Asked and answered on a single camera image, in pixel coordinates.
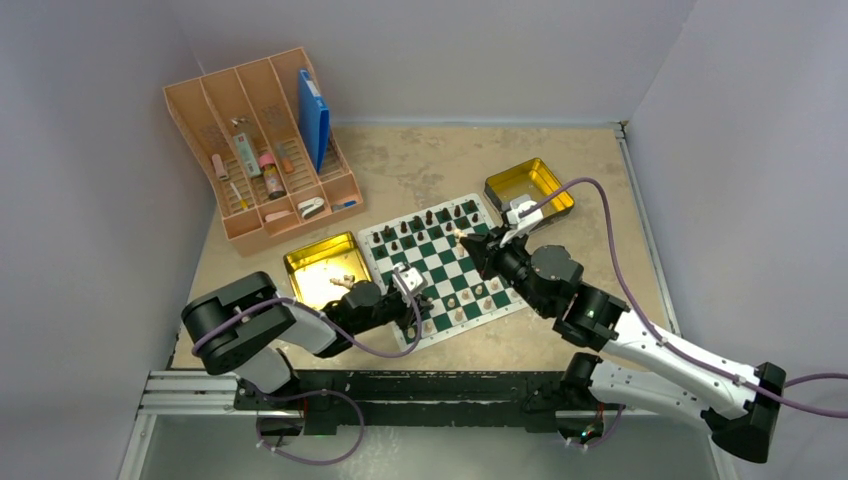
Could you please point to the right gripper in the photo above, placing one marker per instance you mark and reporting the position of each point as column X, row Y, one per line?
column 477, row 245

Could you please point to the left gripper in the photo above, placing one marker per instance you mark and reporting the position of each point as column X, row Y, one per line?
column 407, row 313

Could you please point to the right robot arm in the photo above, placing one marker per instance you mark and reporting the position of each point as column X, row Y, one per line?
column 628, row 361

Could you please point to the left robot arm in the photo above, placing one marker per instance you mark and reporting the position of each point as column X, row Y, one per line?
column 232, row 327

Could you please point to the green white chess board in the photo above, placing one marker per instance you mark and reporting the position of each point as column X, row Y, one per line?
column 447, row 269

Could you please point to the gold tin with pieces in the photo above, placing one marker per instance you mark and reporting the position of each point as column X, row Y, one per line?
column 317, row 272

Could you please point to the empty gold tin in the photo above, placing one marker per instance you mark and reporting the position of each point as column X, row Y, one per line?
column 534, row 179

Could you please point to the white stapler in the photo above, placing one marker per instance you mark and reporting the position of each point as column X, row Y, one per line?
column 311, row 207

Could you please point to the pink cap bottle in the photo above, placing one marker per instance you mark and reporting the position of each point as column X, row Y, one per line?
column 271, row 176

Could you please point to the blue folder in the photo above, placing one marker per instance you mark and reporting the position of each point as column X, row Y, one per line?
column 314, row 116

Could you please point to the grey green box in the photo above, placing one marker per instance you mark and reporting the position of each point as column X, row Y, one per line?
column 247, row 153

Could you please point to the pink desk organizer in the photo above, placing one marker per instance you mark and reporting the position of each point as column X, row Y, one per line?
column 261, row 98

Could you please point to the pink eraser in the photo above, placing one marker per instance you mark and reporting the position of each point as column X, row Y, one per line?
column 219, row 167

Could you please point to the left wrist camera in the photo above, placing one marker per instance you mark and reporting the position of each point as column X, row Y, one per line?
column 408, row 280

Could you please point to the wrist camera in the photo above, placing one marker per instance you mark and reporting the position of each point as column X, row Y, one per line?
column 520, row 217
column 408, row 280

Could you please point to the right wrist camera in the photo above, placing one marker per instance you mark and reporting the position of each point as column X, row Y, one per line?
column 520, row 217

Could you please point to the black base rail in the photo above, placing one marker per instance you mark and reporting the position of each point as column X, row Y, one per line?
column 535, row 401

